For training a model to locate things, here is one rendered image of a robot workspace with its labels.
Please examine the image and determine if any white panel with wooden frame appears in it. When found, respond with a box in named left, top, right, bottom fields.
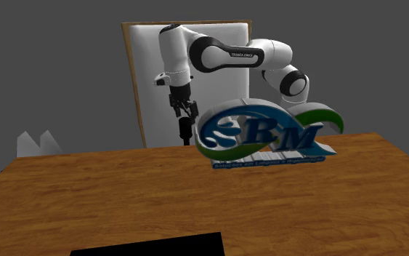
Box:
left=121, top=20, right=253, bottom=149

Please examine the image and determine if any blue green white logo sign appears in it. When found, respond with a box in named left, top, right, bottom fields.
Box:
left=194, top=97, right=345, bottom=170

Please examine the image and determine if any pale grey jagged object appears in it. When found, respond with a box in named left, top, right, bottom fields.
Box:
left=15, top=129, right=64, bottom=159

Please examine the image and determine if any wooden table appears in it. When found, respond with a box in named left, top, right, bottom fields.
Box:
left=0, top=132, right=409, bottom=256

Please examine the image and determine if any black cylindrical object on stem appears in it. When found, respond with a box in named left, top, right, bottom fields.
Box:
left=178, top=116, right=195, bottom=147

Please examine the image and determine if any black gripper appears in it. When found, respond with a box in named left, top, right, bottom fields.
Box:
left=169, top=83, right=200, bottom=119

